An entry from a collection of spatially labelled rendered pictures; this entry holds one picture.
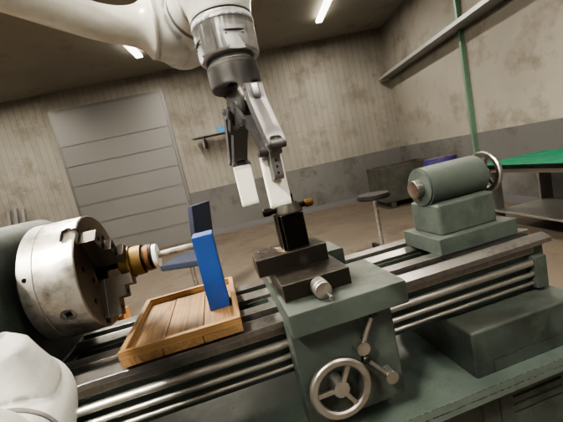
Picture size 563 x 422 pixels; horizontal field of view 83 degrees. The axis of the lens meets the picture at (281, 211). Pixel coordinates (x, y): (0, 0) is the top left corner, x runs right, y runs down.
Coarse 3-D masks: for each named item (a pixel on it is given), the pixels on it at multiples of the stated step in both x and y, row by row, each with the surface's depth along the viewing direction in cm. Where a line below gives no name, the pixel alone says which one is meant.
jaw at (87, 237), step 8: (72, 232) 80; (88, 232) 82; (96, 232) 83; (64, 240) 79; (80, 240) 80; (88, 240) 80; (96, 240) 82; (104, 240) 86; (80, 248) 81; (88, 248) 82; (96, 248) 82; (104, 248) 84; (112, 248) 86; (120, 248) 88; (88, 256) 83; (96, 256) 84; (104, 256) 85; (112, 256) 86; (120, 256) 87; (96, 264) 86; (104, 264) 87
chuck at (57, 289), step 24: (48, 240) 78; (72, 240) 78; (48, 264) 75; (72, 264) 75; (48, 288) 74; (72, 288) 75; (96, 288) 84; (48, 312) 75; (96, 312) 81; (72, 336) 83
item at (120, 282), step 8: (128, 272) 89; (104, 280) 88; (112, 280) 88; (120, 280) 88; (128, 280) 89; (136, 280) 92; (104, 288) 87; (112, 288) 88; (120, 288) 88; (128, 288) 90; (104, 296) 87; (112, 296) 87; (120, 296) 87; (104, 304) 86; (112, 304) 86; (120, 304) 87; (112, 312) 86; (120, 312) 86
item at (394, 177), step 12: (372, 168) 697; (384, 168) 610; (396, 168) 611; (408, 168) 611; (372, 180) 671; (384, 180) 613; (396, 180) 613; (396, 192) 616; (384, 204) 666; (396, 204) 621
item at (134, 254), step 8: (128, 248) 91; (136, 248) 90; (144, 248) 90; (128, 256) 88; (136, 256) 88; (144, 256) 89; (120, 264) 88; (128, 264) 87; (136, 264) 88; (144, 264) 90; (152, 264) 90; (120, 272) 89; (136, 272) 89; (144, 272) 91
